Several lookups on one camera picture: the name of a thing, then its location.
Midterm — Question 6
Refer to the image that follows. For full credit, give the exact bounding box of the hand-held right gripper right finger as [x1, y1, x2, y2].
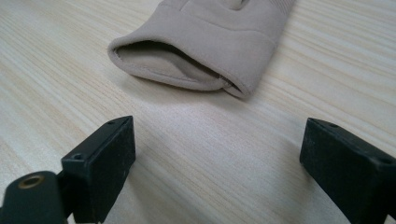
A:
[299, 117, 396, 224]

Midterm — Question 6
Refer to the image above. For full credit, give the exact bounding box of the beige glove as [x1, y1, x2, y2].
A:
[106, 0, 297, 100]

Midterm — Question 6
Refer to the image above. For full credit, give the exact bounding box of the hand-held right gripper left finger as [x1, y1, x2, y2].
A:
[57, 115, 136, 224]

